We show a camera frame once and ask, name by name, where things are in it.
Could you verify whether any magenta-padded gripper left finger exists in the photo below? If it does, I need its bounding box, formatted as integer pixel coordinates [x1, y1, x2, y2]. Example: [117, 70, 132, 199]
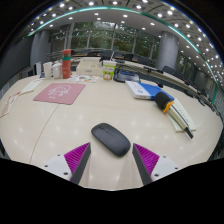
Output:
[42, 142, 92, 186]

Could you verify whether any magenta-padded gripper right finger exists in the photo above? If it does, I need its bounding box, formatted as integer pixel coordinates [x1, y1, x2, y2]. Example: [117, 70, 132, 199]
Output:
[132, 142, 181, 186]

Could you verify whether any black computer mouse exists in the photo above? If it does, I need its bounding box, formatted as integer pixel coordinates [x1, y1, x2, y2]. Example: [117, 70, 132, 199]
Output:
[90, 122, 132, 158]

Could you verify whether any pink mouse pad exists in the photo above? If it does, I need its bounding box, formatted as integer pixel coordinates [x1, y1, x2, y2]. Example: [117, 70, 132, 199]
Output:
[32, 82, 87, 106]

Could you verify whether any white booklet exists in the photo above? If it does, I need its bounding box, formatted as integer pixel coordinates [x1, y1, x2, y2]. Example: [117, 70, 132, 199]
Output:
[165, 98, 198, 133]

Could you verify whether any blue and white book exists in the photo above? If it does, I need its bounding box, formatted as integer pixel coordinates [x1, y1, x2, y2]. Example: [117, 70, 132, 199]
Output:
[125, 80, 175, 102]

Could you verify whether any colourful sticker sheet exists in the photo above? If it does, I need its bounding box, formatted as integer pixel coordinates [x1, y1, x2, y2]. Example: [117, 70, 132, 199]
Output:
[67, 74, 100, 84]

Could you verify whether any black desk microphone unit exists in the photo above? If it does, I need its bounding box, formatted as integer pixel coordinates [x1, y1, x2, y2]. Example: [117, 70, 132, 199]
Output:
[113, 69, 141, 83]

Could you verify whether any long curved conference table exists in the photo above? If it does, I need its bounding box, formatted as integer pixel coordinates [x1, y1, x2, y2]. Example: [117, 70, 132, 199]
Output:
[71, 54, 214, 108]

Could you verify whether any white printed document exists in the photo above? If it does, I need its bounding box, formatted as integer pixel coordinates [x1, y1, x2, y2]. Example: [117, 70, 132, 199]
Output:
[19, 78, 45, 96]

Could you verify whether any white lidded ceramic cup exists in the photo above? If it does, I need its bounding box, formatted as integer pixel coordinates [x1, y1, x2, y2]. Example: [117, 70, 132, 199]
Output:
[52, 62, 63, 80]

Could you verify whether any white paper cup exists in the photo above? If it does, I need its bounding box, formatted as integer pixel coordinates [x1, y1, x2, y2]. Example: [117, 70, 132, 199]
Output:
[43, 61, 54, 80]

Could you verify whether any green white drink cup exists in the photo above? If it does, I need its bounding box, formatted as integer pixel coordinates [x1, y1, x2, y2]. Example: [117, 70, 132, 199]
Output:
[102, 59, 118, 81]

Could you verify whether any red thermos bottle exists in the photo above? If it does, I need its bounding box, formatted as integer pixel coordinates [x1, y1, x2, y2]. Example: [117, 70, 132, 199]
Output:
[61, 48, 73, 80]

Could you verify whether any group of office chairs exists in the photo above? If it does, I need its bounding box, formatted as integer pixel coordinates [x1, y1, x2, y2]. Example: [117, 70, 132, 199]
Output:
[71, 49, 214, 101]

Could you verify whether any group of ceiling lights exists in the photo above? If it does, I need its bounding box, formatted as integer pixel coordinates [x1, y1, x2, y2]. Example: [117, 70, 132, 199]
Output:
[29, 0, 224, 78]

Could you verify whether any black microphone with orange ring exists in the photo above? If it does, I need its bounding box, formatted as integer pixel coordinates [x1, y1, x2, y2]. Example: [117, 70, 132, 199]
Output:
[154, 91, 194, 140]

